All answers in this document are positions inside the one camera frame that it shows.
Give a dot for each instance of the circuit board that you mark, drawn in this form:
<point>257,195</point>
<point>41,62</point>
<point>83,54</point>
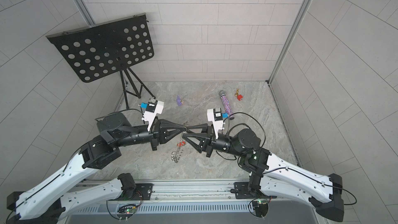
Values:
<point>129,209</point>
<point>259,209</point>

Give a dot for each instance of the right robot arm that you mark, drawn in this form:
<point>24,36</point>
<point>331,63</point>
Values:
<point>273,176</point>

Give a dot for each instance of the small purple figurine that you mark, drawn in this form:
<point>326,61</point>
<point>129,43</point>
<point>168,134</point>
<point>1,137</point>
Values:
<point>179,101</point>

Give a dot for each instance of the right circuit board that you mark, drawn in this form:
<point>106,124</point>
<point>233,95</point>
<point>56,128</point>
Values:
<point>259,209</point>

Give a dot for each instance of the metal disc with key rings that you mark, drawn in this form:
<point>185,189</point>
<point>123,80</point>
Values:
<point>175,156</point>

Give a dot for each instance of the black perforated music stand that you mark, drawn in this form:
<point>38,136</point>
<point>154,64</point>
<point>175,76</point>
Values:
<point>108,48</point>

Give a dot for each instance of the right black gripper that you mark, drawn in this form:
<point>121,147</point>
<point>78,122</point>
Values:
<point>210,138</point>

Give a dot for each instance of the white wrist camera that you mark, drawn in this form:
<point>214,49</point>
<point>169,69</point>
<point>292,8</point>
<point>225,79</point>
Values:
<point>216,117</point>
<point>151,109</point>

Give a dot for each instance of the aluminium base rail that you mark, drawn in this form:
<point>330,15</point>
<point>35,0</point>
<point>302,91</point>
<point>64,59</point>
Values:
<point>155,191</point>

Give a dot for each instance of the left circuit board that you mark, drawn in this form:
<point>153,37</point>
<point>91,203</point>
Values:
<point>129,209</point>

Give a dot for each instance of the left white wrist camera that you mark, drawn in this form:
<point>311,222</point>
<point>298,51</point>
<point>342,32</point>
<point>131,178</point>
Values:
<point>151,109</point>

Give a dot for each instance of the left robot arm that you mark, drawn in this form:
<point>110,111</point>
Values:
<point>53,200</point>

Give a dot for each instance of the small red key tag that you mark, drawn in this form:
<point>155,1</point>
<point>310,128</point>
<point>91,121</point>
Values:
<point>180,144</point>

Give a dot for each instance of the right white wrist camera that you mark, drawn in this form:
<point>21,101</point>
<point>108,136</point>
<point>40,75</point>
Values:
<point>216,117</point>

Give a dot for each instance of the purple glitter microphone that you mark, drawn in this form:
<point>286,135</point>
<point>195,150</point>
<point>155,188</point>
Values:
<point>226,104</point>

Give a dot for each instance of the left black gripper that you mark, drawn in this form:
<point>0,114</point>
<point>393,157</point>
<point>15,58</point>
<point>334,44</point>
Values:
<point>158,134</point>

